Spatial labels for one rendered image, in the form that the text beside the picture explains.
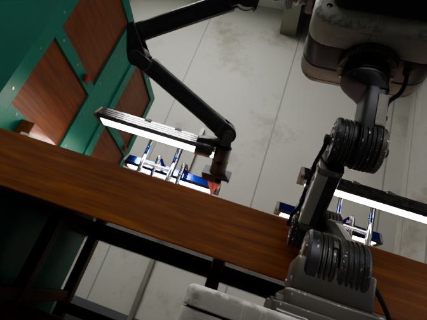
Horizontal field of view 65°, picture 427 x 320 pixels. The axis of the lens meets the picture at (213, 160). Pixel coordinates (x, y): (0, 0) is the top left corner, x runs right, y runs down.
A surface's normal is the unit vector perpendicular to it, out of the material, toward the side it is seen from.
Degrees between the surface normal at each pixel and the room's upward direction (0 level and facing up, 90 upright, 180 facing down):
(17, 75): 90
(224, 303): 90
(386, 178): 90
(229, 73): 90
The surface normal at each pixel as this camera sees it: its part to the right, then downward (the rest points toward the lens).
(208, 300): -0.07, -0.42
